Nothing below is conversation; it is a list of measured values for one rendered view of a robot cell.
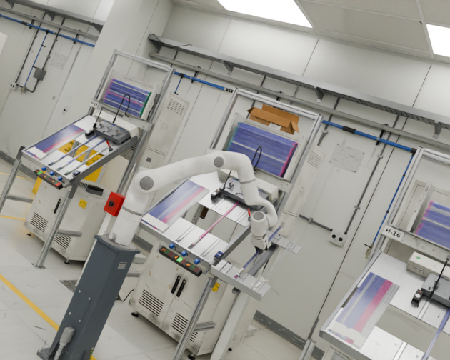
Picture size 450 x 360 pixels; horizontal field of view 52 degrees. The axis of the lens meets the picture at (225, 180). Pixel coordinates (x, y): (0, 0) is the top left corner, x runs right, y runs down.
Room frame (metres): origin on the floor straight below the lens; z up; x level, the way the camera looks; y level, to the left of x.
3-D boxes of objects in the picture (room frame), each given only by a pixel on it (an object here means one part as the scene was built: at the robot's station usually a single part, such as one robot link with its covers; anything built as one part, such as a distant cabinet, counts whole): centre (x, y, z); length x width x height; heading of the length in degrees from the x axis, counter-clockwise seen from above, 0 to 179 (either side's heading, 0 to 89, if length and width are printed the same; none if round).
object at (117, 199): (3.54, 0.68, 0.39); 0.24 x 0.24 x 0.78; 58
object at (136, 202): (2.50, 0.39, 1.00); 0.19 x 0.12 x 0.24; 15
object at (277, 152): (3.42, -0.16, 1.52); 0.51 x 0.13 x 0.27; 58
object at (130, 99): (4.34, 1.05, 0.95); 1.35 x 0.82 x 1.90; 148
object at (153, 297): (3.56, -0.17, 0.31); 0.70 x 0.65 x 0.62; 58
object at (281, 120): (3.73, -0.22, 1.82); 0.68 x 0.30 x 0.20; 58
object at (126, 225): (2.47, 0.39, 0.79); 0.19 x 0.19 x 0.18
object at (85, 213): (4.16, 1.14, 0.66); 1.01 x 0.73 x 1.31; 148
